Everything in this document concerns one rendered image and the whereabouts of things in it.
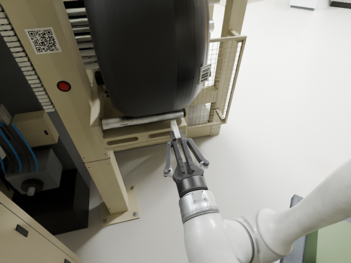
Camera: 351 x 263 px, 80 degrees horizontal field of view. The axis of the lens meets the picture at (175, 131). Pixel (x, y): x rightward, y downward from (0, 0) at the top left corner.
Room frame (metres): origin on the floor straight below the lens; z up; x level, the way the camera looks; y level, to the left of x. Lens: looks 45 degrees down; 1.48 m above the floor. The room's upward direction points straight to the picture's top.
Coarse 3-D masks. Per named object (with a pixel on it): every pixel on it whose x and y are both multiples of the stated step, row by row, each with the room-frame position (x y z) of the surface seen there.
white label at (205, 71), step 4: (200, 68) 0.54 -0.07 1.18; (204, 68) 0.55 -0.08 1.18; (208, 68) 0.56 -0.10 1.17; (200, 72) 0.54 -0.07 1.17; (204, 72) 0.55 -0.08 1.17; (208, 72) 0.56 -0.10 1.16; (200, 76) 0.54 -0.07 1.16; (204, 76) 0.55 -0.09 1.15; (208, 76) 0.56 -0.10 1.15; (200, 80) 0.55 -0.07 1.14; (204, 80) 0.56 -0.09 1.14
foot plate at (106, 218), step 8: (128, 192) 0.80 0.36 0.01; (136, 192) 0.80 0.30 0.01; (128, 200) 0.73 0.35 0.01; (136, 200) 0.73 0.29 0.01; (104, 208) 0.67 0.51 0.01; (136, 208) 0.67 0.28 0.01; (104, 216) 0.61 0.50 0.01; (112, 216) 0.61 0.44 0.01; (120, 216) 0.61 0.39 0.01; (128, 216) 0.61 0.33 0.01; (136, 216) 0.61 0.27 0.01; (104, 224) 0.55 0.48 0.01
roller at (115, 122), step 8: (168, 112) 0.66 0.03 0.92; (176, 112) 0.66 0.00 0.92; (184, 112) 0.67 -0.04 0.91; (104, 120) 0.61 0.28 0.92; (112, 120) 0.61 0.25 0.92; (120, 120) 0.61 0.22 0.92; (128, 120) 0.62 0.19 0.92; (136, 120) 0.62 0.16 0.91; (144, 120) 0.63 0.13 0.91; (152, 120) 0.63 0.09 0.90; (160, 120) 0.64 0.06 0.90; (104, 128) 0.59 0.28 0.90; (112, 128) 0.60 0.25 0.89
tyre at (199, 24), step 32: (96, 0) 0.54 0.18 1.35; (128, 0) 0.54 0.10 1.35; (160, 0) 0.55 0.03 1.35; (192, 0) 0.57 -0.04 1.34; (96, 32) 0.52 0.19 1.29; (128, 32) 0.51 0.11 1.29; (160, 32) 0.52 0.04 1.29; (192, 32) 0.54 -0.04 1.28; (128, 64) 0.49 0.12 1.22; (160, 64) 0.51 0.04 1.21; (192, 64) 0.53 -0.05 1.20; (128, 96) 0.49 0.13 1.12; (160, 96) 0.52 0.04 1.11; (192, 96) 0.56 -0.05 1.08
